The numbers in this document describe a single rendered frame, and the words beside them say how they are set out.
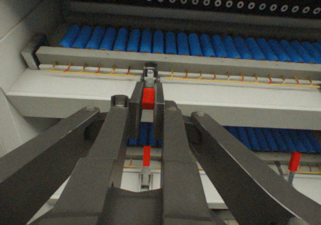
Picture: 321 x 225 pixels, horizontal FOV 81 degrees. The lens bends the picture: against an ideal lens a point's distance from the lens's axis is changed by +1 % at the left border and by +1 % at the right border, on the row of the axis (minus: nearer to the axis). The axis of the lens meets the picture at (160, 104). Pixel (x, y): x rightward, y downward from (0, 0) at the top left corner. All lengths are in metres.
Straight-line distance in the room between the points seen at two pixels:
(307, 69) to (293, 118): 0.08
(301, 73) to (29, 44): 0.39
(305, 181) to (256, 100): 0.26
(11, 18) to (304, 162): 0.56
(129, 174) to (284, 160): 0.32
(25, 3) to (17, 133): 0.18
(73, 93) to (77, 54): 0.06
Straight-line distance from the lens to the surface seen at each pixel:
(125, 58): 0.27
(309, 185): 0.51
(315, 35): 0.47
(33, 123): 0.36
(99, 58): 0.28
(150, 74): 0.24
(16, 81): 0.32
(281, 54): 0.37
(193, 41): 0.33
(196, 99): 0.26
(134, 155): 0.39
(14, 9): 0.33
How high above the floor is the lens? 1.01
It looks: 28 degrees down
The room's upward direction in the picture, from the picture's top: 4 degrees clockwise
